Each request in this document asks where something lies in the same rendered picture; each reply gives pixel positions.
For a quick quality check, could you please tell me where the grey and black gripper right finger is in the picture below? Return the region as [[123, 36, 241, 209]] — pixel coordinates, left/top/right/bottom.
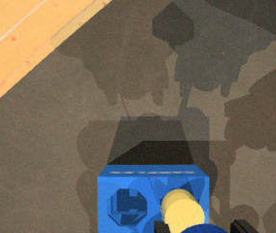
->
[[230, 219, 258, 233]]

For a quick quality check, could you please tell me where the blue tube rack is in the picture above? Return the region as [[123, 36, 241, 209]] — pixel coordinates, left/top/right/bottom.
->
[[98, 165, 209, 233]]

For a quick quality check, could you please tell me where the clear conical tube with yellow liquid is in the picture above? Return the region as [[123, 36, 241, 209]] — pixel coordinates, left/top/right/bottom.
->
[[160, 188, 227, 233]]

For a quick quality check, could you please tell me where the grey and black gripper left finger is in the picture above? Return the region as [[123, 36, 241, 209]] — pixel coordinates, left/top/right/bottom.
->
[[155, 221, 171, 233]]

